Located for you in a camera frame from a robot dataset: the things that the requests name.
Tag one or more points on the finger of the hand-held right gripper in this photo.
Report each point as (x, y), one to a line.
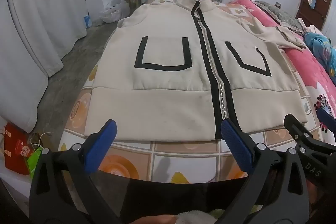
(326, 120)
(298, 132)

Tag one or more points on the red paper bag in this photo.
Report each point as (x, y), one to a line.
(17, 148)

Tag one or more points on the pink floral blanket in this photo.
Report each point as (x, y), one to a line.
(307, 69)

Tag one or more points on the small cloth on door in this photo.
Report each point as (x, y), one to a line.
(312, 1)

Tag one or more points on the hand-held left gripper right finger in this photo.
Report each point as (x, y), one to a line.
(236, 145)

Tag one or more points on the white plastic bag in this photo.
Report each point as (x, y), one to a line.
(114, 10)

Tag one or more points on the blue printed cloth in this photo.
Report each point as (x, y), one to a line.
(321, 48)

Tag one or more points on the cream zip jacket black trim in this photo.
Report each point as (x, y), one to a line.
(168, 98)

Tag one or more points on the white curtain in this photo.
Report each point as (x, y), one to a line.
(39, 3)

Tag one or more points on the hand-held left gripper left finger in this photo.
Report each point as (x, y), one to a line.
(105, 140)

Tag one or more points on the blue packet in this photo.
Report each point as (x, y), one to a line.
(88, 20)

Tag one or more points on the tile-patterned tablecloth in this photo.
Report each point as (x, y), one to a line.
(183, 158)

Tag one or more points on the olive patterned pillow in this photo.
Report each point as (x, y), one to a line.
(283, 15)

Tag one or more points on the green paper bag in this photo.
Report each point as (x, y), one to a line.
(35, 163)

